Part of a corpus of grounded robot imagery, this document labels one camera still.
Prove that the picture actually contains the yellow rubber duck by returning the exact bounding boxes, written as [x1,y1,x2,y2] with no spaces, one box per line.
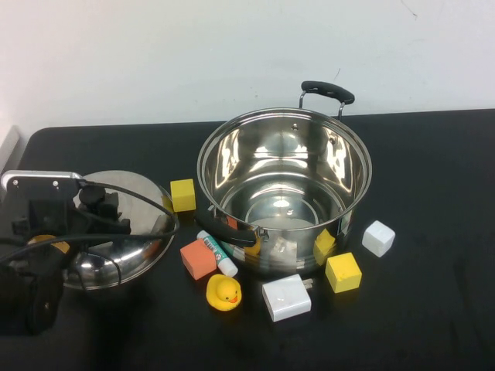
[205,273,244,311]

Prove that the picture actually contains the stainless steel pot black handles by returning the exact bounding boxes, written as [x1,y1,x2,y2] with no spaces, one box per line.
[196,80,374,277]

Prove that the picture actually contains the steel lid with black knob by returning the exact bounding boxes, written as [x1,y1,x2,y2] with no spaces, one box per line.
[61,169,175,291]

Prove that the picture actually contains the white foam cube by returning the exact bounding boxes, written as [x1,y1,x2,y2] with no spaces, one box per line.
[361,220,396,259]

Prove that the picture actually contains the yellow foam cube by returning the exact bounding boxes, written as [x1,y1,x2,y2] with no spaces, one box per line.
[324,252,363,294]
[170,178,197,213]

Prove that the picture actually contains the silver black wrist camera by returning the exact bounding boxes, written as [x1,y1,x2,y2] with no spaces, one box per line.
[1,169,84,200]

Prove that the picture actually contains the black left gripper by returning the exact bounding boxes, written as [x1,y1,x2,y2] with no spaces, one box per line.
[11,191,132,248]

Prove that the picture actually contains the grey wall trunking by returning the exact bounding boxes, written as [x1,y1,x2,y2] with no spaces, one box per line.
[0,125,22,182]

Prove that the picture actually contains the white glue stick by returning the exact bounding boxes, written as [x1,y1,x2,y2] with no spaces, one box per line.
[196,230,239,277]

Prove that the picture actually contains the orange foam cube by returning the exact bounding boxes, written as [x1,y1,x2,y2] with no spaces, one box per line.
[179,238,218,280]

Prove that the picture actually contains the white plug charger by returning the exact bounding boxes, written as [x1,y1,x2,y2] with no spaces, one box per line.
[261,273,315,323]

